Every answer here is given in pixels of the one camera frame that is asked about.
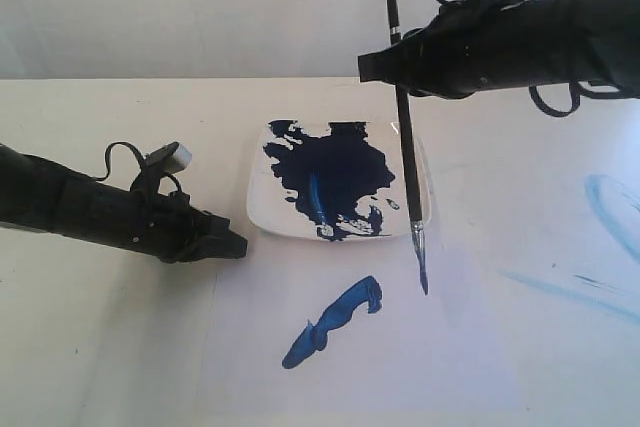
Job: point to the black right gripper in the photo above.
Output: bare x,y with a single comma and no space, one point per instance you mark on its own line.
520,46

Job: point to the black paintbrush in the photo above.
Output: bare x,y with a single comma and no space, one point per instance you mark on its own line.
412,186

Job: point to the white paper sheet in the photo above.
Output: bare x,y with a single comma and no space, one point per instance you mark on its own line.
434,348

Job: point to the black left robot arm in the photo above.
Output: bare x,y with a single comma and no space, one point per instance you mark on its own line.
39,195

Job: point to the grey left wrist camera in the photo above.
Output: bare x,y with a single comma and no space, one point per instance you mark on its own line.
171,158

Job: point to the white square plate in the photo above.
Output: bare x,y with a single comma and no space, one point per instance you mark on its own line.
328,181

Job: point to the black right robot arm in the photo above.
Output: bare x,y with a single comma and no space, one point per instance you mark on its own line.
603,45

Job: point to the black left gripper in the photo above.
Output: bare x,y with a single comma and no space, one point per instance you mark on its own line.
165,227

